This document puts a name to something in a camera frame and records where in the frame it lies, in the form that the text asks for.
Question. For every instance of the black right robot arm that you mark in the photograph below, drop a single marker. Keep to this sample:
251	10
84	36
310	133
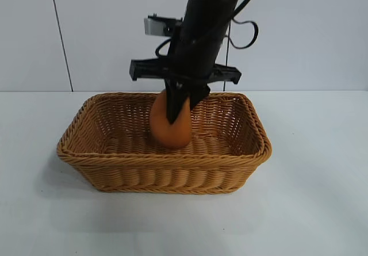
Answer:
210	5

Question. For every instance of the brown woven wicker basket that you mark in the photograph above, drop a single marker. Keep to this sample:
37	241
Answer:
143	169

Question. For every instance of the orange citrus fruit with knob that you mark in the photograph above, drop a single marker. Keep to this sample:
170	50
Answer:
161	126

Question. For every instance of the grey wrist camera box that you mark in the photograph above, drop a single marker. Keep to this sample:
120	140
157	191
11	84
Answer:
155	26

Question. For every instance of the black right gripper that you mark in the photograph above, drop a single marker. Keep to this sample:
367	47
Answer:
195	57

